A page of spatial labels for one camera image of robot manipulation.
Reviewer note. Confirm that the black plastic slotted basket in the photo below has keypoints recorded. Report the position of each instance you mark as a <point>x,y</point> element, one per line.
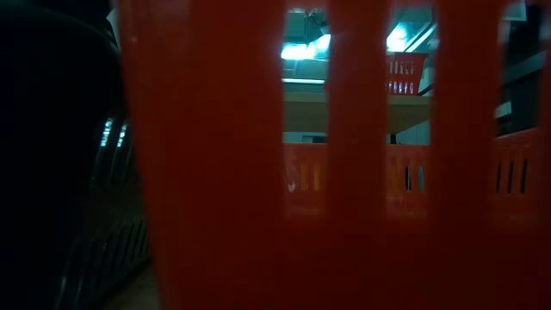
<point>112,254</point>

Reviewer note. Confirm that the wooden shelf black metal legs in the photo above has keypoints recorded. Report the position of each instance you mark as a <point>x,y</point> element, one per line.
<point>305,112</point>

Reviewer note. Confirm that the black background desk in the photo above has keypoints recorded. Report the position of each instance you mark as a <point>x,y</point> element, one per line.
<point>521,94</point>

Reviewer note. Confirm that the grey ceiling duct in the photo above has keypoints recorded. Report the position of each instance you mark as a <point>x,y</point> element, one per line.
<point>297,26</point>

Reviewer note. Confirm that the red plastic slotted basket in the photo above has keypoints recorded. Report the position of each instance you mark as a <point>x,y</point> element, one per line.
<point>215,172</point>
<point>406,57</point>

